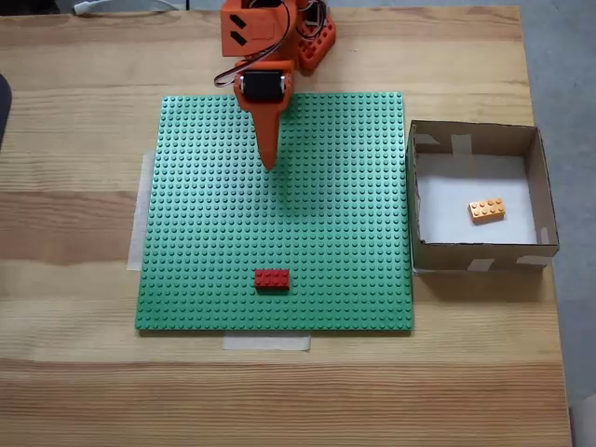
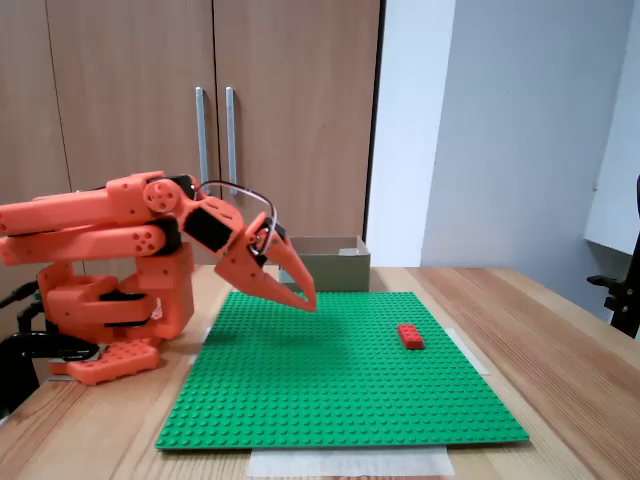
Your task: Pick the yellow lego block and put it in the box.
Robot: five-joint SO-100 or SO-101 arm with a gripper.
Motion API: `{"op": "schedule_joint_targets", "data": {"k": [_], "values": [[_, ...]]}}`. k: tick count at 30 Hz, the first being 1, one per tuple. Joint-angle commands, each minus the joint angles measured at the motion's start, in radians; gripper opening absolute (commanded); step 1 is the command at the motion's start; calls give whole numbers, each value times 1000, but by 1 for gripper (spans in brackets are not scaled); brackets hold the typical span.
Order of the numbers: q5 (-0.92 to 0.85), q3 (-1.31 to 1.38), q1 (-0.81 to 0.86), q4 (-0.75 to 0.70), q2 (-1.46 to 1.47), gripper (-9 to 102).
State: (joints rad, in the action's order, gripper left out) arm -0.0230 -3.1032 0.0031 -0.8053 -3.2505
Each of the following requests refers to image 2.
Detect cardboard box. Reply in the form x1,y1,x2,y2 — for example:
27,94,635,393
277,234,372,294

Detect green lego baseplate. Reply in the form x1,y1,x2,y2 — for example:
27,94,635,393
154,291,530,452

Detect red lego block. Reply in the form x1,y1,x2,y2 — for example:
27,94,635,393
397,323,426,351

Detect translucent tape strip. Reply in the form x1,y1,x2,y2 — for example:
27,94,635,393
446,327,491,376
187,327,214,369
248,446,456,479

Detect wooden cabinet door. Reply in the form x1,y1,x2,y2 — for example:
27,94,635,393
46,0,218,191
213,0,383,267

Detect black table clamp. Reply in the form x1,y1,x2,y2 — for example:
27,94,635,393
0,299,104,419

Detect narrow wooden cabinet panel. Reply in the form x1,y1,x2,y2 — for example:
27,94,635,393
0,0,74,205

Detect gripper servo cable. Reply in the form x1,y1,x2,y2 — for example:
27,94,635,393
195,180,279,257

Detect metal cabinet handle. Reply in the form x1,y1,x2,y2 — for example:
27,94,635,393
225,87,240,197
194,87,211,185

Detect black camera stand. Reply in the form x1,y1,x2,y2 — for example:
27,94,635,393
586,174,640,341

